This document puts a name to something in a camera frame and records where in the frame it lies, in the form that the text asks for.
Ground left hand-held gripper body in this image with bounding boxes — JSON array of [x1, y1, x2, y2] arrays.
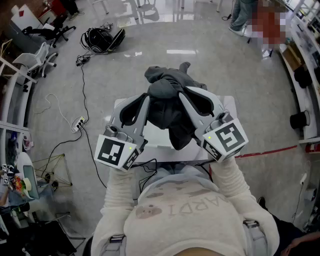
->
[[94, 119, 149, 172]]

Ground black office chair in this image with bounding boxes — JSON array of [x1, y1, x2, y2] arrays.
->
[[21, 14, 77, 49]]

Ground black cable with adapter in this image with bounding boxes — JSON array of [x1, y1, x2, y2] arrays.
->
[[75, 54, 91, 124]]

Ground person's left forearm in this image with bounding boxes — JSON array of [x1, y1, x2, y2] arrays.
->
[[100, 161, 142, 226]]

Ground red floor tape strip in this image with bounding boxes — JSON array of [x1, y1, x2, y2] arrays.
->
[[234, 144, 298, 159]]

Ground black bag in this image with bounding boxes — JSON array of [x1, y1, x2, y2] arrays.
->
[[293, 65, 314, 89]]

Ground yellow wire frame rack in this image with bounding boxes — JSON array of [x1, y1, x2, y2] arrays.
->
[[31, 153, 74, 188]]

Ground red fire extinguisher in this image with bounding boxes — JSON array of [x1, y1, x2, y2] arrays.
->
[[305, 141, 320, 154]]

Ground dark grey clothes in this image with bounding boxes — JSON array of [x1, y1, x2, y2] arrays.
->
[[144, 61, 209, 151]]

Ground white desk frame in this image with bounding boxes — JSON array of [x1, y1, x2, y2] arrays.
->
[[0, 56, 38, 161]]

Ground black backpack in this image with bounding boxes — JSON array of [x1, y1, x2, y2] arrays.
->
[[80, 27, 127, 55]]

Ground white shelf unit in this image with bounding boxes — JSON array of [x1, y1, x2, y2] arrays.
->
[[277, 9, 320, 146]]

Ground person's right forearm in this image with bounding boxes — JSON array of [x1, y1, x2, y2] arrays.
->
[[212, 155, 280, 242]]

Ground white power strip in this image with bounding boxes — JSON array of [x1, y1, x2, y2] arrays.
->
[[71, 115, 89, 134]]

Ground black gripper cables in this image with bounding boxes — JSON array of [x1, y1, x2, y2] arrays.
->
[[134, 158, 159, 195]]

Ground cardboard box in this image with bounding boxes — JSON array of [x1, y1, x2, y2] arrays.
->
[[284, 44, 305, 73]]

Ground white cable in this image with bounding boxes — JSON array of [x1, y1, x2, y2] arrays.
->
[[32, 93, 76, 127]]

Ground person's black shoe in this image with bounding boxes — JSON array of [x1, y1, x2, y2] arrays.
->
[[257, 196, 269, 211]]

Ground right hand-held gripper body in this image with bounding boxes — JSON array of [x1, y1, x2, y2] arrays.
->
[[194, 111, 250, 164]]

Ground white office chair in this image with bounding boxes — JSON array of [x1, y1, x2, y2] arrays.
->
[[12, 41, 59, 79]]

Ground black cylindrical hat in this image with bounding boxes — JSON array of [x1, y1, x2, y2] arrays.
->
[[289, 109, 311, 131]]

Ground person's white fleece sweater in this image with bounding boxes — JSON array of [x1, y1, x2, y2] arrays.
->
[[90, 172, 281, 256]]

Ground long black power cable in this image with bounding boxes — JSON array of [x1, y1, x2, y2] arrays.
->
[[41, 124, 109, 189]]

